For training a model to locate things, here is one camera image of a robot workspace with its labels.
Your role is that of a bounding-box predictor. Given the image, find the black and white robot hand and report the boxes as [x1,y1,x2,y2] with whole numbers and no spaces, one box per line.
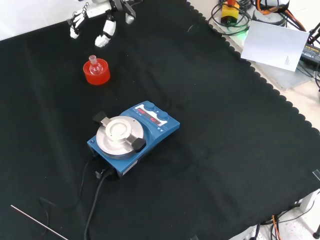
[66,0,137,48]

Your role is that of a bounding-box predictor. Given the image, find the clear round-bottom flask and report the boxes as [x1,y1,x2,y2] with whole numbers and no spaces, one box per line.
[88,54,104,76]

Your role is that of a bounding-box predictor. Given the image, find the blue base heater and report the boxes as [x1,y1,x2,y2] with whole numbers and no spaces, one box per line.
[86,100,181,179]

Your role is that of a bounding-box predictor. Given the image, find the yellow stop button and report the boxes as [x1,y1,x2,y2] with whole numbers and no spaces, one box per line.
[220,0,241,26]

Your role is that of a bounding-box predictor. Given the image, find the pale board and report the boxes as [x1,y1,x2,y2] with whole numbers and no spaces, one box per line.
[240,19,311,73]

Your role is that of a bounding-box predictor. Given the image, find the black bench cloth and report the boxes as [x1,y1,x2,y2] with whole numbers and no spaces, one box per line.
[0,0,320,240]

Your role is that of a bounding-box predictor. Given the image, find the black power adapter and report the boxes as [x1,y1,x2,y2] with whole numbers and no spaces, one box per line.
[299,42,320,67]

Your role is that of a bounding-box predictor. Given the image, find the thin glass rod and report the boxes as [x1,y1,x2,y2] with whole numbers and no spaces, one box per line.
[10,204,69,240]

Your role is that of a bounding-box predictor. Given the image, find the white bench leg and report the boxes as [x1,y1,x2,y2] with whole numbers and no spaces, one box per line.
[299,191,320,214]

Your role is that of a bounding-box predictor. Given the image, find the red flask ring stand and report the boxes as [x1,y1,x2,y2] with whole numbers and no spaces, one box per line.
[82,58,111,86]

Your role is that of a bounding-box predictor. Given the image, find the black coiled cable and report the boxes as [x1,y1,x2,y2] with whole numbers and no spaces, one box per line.
[210,0,252,33]

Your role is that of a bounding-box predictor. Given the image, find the black heater power cable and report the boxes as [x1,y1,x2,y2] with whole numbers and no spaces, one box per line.
[83,169,114,240]

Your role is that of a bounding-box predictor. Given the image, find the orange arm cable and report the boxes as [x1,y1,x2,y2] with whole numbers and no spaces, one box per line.
[254,0,307,32]

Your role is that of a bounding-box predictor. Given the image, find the grey base plate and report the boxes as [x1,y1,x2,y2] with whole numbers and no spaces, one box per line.
[256,60,314,90]

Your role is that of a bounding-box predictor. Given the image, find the orange floor cable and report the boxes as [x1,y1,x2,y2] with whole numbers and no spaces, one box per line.
[271,214,283,240]

